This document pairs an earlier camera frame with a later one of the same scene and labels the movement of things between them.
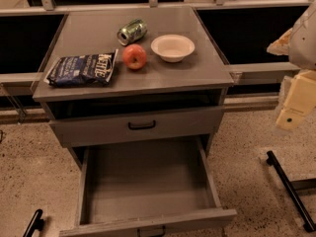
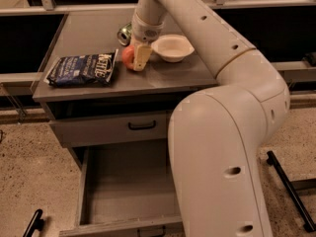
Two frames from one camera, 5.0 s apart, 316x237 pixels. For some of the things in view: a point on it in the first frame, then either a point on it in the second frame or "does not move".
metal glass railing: x=241 y=21 does not move
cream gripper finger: x=280 y=46 -> x=135 y=45
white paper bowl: x=173 y=47 does not move
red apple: x=134 y=56 does not move
